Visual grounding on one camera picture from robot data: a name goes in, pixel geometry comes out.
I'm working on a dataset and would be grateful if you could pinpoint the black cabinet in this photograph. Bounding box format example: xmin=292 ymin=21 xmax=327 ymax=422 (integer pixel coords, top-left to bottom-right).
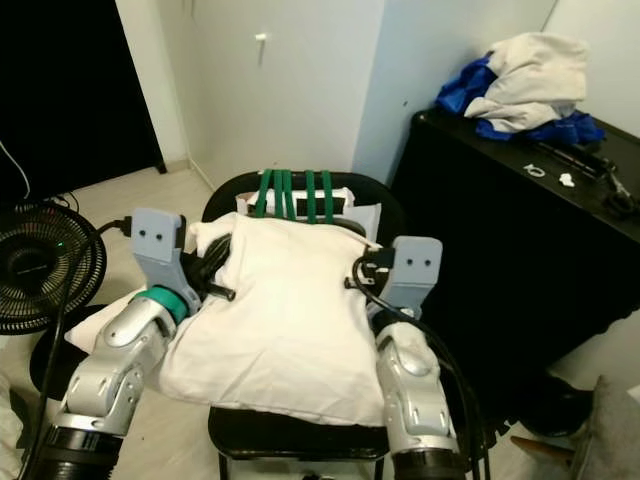
xmin=390 ymin=108 xmax=640 ymax=403

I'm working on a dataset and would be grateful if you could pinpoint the white pillow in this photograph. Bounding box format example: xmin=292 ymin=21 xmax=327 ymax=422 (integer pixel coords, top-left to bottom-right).
xmin=157 ymin=212 xmax=389 ymax=427

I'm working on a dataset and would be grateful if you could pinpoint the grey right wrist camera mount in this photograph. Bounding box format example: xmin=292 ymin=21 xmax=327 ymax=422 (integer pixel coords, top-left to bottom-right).
xmin=390 ymin=237 xmax=445 ymax=319

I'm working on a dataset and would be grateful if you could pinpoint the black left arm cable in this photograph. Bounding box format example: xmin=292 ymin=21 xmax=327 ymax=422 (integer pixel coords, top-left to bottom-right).
xmin=40 ymin=215 xmax=137 ymax=480

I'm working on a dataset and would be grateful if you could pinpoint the grey fabric item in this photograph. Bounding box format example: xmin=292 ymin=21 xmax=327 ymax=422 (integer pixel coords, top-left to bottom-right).
xmin=574 ymin=375 xmax=640 ymax=480

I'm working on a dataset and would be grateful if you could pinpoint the beige crumpled garment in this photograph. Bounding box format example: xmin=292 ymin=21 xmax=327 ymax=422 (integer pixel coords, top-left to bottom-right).
xmin=465 ymin=32 xmax=592 ymax=134

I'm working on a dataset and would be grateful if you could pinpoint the white crumpled cloth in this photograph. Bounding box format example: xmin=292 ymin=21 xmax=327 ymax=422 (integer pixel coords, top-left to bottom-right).
xmin=0 ymin=376 xmax=27 ymax=480

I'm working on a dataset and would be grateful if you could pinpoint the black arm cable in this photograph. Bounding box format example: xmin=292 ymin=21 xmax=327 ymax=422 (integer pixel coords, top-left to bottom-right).
xmin=40 ymin=215 xmax=137 ymax=480
xmin=350 ymin=255 xmax=492 ymax=480

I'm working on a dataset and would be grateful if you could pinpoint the blue cloth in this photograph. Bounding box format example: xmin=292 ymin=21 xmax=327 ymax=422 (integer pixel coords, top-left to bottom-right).
xmin=437 ymin=55 xmax=607 ymax=143

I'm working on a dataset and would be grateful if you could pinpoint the black round object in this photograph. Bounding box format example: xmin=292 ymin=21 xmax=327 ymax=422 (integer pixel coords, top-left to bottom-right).
xmin=524 ymin=380 xmax=592 ymax=437

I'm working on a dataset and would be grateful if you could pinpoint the thin white cable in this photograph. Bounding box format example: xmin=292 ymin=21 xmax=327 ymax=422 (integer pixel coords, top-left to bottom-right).
xmin=0 ymin=140 xmax=28 ymax=201

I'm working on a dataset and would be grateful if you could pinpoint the black standing fan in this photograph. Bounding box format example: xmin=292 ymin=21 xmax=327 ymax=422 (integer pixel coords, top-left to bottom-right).
xmin=0 ymin=200 xmax=109 ymax=402

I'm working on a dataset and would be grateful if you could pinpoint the brown wooden stick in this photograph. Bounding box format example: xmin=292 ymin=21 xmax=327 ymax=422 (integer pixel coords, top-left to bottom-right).
xmin=509 ymin=434 xmax=577 ymax=462

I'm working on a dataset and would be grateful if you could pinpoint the green strap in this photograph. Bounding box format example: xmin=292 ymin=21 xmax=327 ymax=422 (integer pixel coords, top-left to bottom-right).
xmin=276 ymin=169 xmax=295 ymax=221
xmin=257 ymin=169 xmax=275 ymax=219
xmin=304 ymin=169 xmax=319 ymax=223
xmin=321 ymin=169 xmax=336 ymax=224

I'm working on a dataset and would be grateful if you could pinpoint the black folding chair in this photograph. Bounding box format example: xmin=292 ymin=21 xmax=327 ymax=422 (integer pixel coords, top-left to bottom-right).
xmin=202 ymin=168 xmax=407 ymax=480

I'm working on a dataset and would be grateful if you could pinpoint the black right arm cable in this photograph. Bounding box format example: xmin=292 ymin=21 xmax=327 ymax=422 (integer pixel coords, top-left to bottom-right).
xmin=350 ymin=255 xmax=492 ymax=480

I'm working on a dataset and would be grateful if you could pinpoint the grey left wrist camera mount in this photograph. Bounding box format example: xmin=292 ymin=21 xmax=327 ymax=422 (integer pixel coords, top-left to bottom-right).
xmin=130 ymin=208 xmax=197 ymax=297

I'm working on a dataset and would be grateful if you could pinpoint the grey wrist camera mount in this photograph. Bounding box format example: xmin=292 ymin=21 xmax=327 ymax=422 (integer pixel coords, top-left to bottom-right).
xmin=130 ymin=208 xmax=197 ymax=297
xmin=390 ymin=237 xmax=445 ymax=319

